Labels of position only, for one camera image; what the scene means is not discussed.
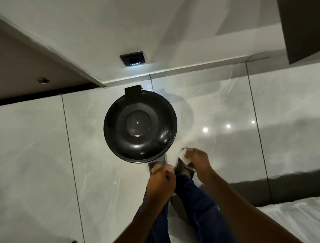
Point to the person's left hand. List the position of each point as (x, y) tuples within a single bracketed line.
[(160, 184)]

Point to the person's right hand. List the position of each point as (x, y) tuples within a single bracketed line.
[(201, 166)]

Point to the person's right fingers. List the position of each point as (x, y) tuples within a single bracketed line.
[(189, 156)]

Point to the person's left fingers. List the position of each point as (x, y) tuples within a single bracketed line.
[(170, 172)]

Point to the white tissue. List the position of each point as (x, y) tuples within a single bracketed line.
[(183, 155)]

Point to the person's right forearm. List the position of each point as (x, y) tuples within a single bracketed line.
[(240, 210)]

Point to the person's left forearm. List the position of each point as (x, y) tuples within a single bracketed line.
[(143, 220)]

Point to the dark right sandal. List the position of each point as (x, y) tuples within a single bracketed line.
[(182, 170)]

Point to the dark sandal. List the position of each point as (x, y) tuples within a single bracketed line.
[(182, 170), (155, 166)]

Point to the dark left sandal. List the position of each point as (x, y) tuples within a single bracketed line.
[(155, 166)]

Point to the blue jeans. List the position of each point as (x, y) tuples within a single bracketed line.
[(200, 212)]

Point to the black round pedal bin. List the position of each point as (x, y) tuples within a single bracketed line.
[(140, 124)]

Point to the dark bed base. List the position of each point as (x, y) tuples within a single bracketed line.
[(275, 187)]

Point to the white bed sheet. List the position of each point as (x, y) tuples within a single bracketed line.
[(292, 220)]

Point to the round door stopper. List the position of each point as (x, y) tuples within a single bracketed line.
[(43, 81)]

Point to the brown door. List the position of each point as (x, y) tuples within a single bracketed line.
[(37, 65)]

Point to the dark cabinet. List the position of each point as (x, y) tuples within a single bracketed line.
[(302, 27)]

